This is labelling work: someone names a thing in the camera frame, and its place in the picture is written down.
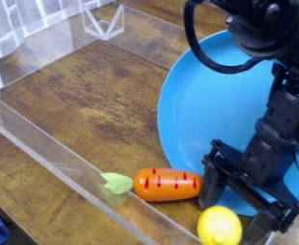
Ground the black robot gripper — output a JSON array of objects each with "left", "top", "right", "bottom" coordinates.
[{"left": 198, "top": 125, "right": 299, "bottom": 245}]

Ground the yellow toy lemon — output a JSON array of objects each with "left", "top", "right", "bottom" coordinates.
[{"left": 196, "top": 206, "right": 243, "bottom": 245}]

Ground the orange toy carrot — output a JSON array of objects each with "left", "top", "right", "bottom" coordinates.
[{"left": 101, "top": 167, "right": 203, "bottom": 202}]

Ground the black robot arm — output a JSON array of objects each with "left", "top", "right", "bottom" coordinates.
[{"left": 184, "top": 0, "right": 299, "bottom": 245}]

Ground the blue round plastic tray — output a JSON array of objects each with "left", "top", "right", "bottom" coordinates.
[{"left": 158, "top": 31, "right": 299, "bottom": 216}]

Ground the white patterned curtain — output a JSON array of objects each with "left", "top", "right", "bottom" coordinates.
[{"left": 0, "top": 0, "right": 115, "bottom": 58}]

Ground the black braided cable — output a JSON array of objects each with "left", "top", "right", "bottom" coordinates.
[{"left": 183, "top": 0, "right": 265, "bottom": 76}]

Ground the clear acrylic enclosure wall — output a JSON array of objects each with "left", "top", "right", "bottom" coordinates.
[{"left": 0, "top": 0, "right": 299, "bottom": 245}]

